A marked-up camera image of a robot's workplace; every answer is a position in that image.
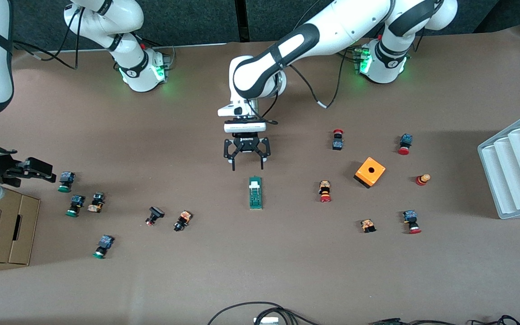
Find orange button enclosure box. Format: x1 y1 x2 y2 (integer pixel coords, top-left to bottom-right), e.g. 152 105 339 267
353 157 386 189

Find black square button red base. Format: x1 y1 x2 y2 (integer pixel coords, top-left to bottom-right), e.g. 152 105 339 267
145 206 166 227

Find black push button orange block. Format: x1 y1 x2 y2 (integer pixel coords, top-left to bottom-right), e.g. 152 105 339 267
173 210 193 232

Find red push button blue block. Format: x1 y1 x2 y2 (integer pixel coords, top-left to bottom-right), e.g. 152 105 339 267
402 210 422 235
397 134 413 156

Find black looped cable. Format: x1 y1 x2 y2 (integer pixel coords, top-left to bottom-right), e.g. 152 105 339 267
207 302 321 325

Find grey ribbed tray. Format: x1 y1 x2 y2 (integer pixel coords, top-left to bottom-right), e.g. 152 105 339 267
478 107 520 220

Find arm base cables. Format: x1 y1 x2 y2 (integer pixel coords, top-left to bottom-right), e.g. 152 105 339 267
143 40 176 70
338 44 361 62

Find black cable bundle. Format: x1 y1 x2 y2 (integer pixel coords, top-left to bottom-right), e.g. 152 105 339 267
368 315 520 325

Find black panel divider post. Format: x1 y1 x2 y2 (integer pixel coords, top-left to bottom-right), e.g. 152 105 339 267
235 0 249 42

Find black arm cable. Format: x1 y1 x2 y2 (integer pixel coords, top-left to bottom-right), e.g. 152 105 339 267
12 5 82 70
286 45 349 109

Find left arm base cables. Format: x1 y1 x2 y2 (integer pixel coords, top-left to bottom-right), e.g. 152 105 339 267
338 44 361 62

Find brown cardboard box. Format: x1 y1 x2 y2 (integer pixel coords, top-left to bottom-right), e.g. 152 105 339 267
0 186 41 266

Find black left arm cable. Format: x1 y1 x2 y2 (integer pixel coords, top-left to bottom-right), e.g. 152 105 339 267
286 45 349 109

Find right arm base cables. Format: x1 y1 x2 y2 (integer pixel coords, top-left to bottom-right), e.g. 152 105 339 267
143 40 176 70

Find black switch orange block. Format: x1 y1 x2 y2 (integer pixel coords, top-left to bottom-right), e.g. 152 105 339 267
87 192 106 214

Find brown paper table cover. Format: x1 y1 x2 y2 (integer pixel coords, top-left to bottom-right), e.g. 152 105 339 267
0 25 520 325

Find green push button blue block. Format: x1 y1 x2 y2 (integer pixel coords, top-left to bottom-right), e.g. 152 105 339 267
65 195 85 218
93 235 115 260
58 171 76 193

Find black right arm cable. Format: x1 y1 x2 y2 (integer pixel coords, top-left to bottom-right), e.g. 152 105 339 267
12 5 82 70

